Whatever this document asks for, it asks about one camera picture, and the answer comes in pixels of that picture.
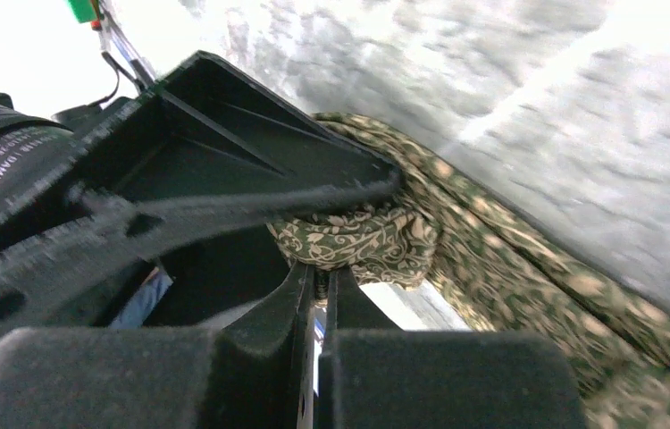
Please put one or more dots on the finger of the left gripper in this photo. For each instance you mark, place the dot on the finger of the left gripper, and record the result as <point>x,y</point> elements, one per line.
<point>204,151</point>

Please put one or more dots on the olive gold patterned tie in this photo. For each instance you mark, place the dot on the olive gold patterned tie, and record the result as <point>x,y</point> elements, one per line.
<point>497,271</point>

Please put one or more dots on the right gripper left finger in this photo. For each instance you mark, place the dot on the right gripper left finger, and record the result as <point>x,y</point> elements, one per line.
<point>253,373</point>

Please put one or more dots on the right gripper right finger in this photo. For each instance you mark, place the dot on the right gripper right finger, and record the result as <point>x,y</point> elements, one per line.
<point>372,374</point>

